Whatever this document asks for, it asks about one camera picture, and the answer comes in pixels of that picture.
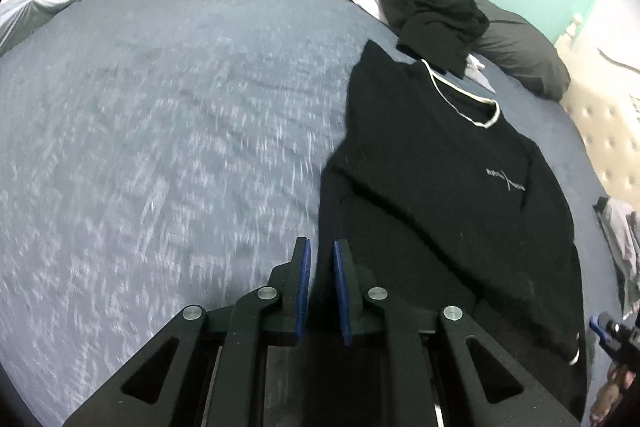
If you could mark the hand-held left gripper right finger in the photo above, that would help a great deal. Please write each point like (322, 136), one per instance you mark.
(341, 292)

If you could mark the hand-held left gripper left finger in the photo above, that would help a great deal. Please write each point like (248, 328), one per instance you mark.
(303, 287)

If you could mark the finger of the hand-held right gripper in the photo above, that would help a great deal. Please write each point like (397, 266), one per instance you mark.
(605, 327)

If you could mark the black sweater with white trim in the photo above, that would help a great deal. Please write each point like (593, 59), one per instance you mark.
(450, 207)

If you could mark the person's right hand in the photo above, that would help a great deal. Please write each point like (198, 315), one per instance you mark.
(607, 394)

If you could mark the cream tufted headboard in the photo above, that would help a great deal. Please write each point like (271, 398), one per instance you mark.
(610, 132)

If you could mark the bed with blue patterned sheet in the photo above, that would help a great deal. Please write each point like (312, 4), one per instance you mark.
(150, 157)

